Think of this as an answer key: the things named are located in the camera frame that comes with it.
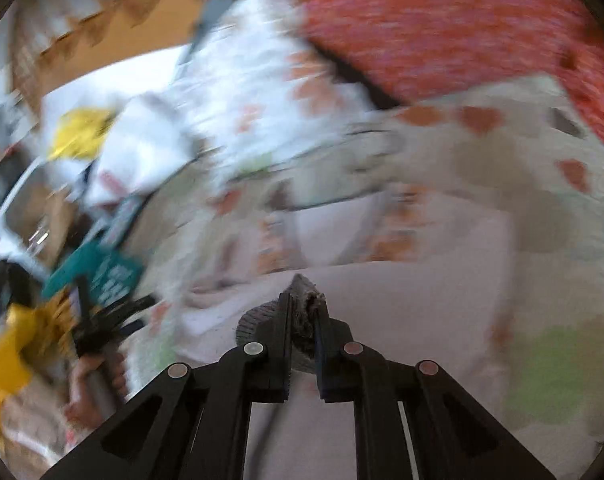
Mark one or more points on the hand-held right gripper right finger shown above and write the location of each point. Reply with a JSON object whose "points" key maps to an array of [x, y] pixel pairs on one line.
{"points": [[323, 355]]}

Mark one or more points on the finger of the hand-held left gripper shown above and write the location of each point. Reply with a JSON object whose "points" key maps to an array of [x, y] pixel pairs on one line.
{"points": [[124, 330], [132, 306]]}

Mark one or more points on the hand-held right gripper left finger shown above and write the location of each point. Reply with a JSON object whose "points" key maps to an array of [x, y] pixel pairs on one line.
{"points": [[283, 340]]}

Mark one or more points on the small grey cloth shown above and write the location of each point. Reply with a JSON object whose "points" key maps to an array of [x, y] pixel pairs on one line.
{"points": [[302, 295]]}

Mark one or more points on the person's left hand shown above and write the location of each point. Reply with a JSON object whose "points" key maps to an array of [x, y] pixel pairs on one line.
{"points": [[89, 385]]}

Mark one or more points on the plain white cloth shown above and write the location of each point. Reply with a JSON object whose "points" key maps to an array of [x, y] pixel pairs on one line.
{"points": [[406, 310]]}

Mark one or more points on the yellow cloth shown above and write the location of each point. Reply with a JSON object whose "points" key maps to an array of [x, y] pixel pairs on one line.
{"points": [[7, 360]]}

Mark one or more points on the white garment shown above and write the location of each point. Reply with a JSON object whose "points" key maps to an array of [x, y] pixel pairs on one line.
{"points": [[147, 150]]}

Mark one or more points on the small yellow garment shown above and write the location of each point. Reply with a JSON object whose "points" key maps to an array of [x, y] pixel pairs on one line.
{"points": [[78, 132]]}

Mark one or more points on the printed blanket with orange patches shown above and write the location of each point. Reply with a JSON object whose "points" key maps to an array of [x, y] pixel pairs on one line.
{"points": [[481, 200]]}

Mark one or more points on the brown wooden headboard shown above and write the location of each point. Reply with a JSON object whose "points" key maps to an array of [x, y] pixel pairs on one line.
{"points": [[132, 30]]}

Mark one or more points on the red blanket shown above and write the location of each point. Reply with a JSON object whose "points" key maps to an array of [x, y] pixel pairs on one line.
{"points": [[456, 25]]}

